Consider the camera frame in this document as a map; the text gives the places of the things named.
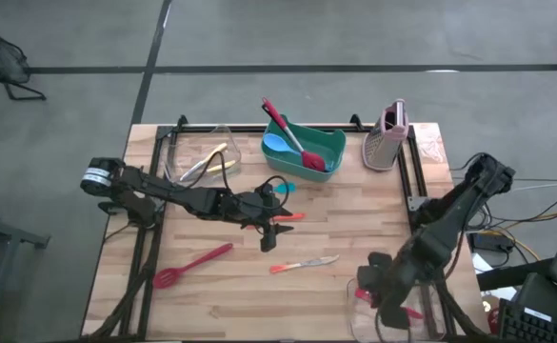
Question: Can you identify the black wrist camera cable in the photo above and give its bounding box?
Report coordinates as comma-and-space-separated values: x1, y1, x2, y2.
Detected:
374, 294, 406, 343
189, 151, 292, 197

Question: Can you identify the grey side table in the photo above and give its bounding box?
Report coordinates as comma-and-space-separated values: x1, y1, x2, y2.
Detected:
0, 204, 51, 343

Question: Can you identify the clear glass baking dish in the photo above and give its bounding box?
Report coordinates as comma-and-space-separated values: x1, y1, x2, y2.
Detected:
162, 123, 244, 188

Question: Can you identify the red silicone spatula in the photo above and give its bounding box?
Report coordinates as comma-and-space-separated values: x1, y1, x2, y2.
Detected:
352, 285, 426, 321

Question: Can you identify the crumpled clear plastic wrap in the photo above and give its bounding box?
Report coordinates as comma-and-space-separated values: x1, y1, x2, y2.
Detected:
413, 124, 447, 164

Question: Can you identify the orange-handled knife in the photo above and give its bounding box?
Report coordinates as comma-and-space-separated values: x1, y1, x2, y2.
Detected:
269, 253, 342, 275

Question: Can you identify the teal plastic bin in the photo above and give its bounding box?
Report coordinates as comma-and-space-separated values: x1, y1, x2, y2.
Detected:
261, 113, 348, 184

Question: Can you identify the black stand bar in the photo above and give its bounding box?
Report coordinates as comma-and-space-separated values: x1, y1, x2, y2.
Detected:
475, 256, 556, 293

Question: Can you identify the black left wrist camera cable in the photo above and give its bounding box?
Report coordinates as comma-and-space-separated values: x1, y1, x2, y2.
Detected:
189, 151, 292, 197

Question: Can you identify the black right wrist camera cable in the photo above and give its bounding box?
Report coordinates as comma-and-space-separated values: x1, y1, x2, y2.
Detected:
374, 294, 406, 343

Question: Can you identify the pink metal box grater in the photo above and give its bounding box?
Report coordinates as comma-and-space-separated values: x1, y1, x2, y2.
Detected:
362, 98, 410, 172

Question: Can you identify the yellow-handled knife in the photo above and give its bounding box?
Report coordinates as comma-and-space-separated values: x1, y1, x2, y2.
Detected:
180, 141, 229, 183
204, 160, 239, 174

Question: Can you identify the white paper sheet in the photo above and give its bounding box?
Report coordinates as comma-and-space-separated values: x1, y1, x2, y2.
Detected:
470, 251, 517, 302

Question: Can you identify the black keyboard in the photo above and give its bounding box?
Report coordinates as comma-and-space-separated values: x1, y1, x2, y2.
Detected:
496, 297, 557, 343

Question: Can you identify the clear plastic rectangular container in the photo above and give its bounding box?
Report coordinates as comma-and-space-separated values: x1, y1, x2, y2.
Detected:
346, 274, 447, 343

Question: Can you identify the black power brick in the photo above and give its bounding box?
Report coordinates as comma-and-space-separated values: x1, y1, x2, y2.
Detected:
469, 231, 516, 254

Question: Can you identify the black metal table frame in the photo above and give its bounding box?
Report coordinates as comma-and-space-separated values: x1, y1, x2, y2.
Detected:
83, 112, 496, 343

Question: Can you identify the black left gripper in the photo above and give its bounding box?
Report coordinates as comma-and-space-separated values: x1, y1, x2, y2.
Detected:
231, 182, 294, 254

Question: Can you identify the orange silicone spatula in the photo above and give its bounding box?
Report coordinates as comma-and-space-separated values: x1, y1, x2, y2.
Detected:
245, 212, 308, 231

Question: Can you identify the light blue spoon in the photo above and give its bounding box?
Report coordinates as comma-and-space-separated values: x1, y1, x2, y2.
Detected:
262, 132, 336, 172

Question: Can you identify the white cable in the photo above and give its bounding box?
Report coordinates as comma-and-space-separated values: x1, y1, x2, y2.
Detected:
515, 180, 557, 192

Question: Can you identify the red slotted spoon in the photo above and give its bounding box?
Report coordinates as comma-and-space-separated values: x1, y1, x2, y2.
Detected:
151, 242, 235, 291

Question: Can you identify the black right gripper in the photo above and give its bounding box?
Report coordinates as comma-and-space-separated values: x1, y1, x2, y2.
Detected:
356, 251, 418, 332

